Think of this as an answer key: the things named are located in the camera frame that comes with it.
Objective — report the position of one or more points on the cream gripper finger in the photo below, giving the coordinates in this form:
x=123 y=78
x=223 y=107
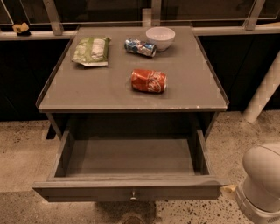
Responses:
x=229 y=188

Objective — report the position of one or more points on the grey top drawer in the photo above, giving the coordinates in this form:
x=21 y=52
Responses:
x=108 y=167

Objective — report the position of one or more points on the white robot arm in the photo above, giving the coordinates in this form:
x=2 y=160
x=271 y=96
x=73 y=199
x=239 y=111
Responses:
x=258 y=195

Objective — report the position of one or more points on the metal drawer knob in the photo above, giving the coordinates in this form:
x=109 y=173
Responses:
x=133 y=196

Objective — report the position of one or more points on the crushed red cola can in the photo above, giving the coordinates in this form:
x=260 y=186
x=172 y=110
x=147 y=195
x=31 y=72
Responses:
x=148 y=81

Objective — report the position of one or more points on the metal window railing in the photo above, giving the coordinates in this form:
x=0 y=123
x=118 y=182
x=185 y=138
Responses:
x=54 y=19

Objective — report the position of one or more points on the grey wooden cabinet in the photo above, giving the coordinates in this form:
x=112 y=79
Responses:
x=191 y=83

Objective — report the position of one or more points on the white bowl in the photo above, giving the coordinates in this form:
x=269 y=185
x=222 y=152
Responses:
x=162 y=37

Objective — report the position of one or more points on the crushed blue soda can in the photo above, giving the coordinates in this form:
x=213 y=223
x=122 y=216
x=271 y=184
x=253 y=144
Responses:
x=140 y=47

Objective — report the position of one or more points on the green snack bag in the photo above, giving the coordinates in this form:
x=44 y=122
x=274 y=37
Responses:
x=92 y=52

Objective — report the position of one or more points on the small yellow toy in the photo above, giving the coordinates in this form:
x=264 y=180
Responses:
x=21 y=29

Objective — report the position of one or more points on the white diagonal post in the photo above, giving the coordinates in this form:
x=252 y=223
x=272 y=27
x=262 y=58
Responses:
x=266 y=89

